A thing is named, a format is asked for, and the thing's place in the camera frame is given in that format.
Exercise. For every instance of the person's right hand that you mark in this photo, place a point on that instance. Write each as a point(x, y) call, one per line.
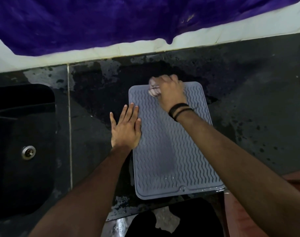
point(173, 93)

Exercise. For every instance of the person's left hand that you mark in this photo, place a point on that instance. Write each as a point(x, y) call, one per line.
point(126, 133)

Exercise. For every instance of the checkered pink cleaning cloth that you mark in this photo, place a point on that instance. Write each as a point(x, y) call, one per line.
point(153, 89)

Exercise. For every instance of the grey ribbed silicone mat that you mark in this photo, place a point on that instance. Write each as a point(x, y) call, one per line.
point(164, 157)

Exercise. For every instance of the person's left forearm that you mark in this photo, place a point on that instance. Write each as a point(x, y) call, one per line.
point(85, 194)

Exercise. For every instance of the person's right forearm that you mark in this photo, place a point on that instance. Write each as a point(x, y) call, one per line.
point(243, 175)

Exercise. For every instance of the person's black trousers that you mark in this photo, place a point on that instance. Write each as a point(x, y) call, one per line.
point(196, 219)

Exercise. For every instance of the black thread wristband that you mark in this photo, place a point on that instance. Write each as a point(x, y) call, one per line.
point(179, 111)

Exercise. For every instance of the metal sink drain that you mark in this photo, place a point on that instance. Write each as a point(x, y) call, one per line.
point(28, 152)

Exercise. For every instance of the black sink basin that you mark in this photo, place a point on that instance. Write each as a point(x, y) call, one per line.
point(19, 135)

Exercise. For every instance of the purple hanging cloth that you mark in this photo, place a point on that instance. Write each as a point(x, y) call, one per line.
point(90, 22)

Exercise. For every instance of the red plastic chair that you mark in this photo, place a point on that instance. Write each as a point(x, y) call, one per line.
point(241, 219)

